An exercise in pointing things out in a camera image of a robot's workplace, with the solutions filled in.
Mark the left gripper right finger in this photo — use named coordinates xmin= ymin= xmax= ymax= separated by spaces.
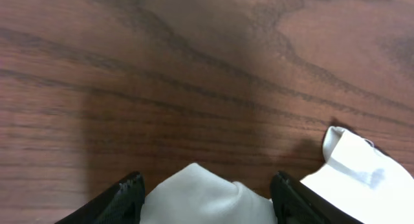
xmin=270 ymin=171 xmax=362 ymax=224

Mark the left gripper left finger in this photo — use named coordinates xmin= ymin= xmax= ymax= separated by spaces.
xmin=56 ymin=172 xmax=145 ymax=224

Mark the white t-shirt with black print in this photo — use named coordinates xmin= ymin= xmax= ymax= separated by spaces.
xmin=140 ymin=126 xmax=413 ymax=224

